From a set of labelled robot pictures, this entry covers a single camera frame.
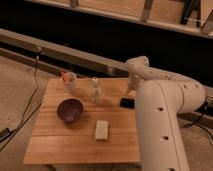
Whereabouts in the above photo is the black cable right floor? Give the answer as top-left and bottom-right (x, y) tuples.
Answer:
(182, 101), (213, 141)

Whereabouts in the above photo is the wooden folding table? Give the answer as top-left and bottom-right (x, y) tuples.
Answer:
(23, 78), (140, 165)

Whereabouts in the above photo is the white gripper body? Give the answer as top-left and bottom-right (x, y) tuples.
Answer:
(126, 74), (143, 94)

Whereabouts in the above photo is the purple bowl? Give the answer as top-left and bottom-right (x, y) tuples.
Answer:
(57, 98), (83, 123)

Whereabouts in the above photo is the clear glass bottle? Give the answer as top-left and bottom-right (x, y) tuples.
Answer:
(91, 77), (102, 104)

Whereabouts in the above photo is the white sponge block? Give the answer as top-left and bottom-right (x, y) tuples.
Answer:
(95, 120), (109, 140)

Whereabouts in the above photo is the black eraser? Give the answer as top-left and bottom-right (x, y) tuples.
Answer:
(120, 98), (135, 109)

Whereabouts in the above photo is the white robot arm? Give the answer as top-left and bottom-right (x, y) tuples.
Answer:
(125, 56), (206, 171)

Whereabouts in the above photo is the black cable on floor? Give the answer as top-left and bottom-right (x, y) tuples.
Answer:
(0, 49), (44, 152)

